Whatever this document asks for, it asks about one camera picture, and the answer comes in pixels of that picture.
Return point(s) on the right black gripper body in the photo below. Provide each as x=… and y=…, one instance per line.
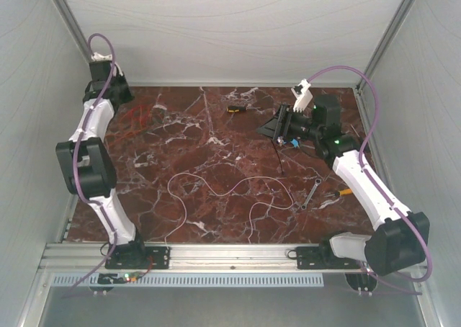
x=294, y=125

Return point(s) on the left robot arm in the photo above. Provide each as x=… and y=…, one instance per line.
x=88, y=170

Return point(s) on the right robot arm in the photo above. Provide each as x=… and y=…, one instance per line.
x=400, y=236

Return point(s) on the black zip tie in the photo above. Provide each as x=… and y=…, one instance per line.
x=278, y=158

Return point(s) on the blue plastic tool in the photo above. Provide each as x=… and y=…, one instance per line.
x=293, y=143

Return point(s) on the yellow black screwdriver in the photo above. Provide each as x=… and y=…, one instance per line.
x=239, y=109

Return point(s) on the silver wrench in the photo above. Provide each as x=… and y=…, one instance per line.
x=311, y=193

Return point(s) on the orange handle tool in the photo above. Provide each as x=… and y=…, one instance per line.
x=339, y=193

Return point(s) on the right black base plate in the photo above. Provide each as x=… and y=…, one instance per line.
x=314, y=257

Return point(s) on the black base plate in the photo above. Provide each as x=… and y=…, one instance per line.
x=155, y=257
x=314, y=257

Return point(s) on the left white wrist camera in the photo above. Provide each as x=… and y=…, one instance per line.
x=99, y=57

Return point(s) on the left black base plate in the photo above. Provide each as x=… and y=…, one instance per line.
x=155, y=257

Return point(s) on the aluminium front rail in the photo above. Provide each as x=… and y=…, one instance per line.
x=184, y=257

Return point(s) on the slotted grey cable duct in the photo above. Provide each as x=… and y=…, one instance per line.
x=195, y=280

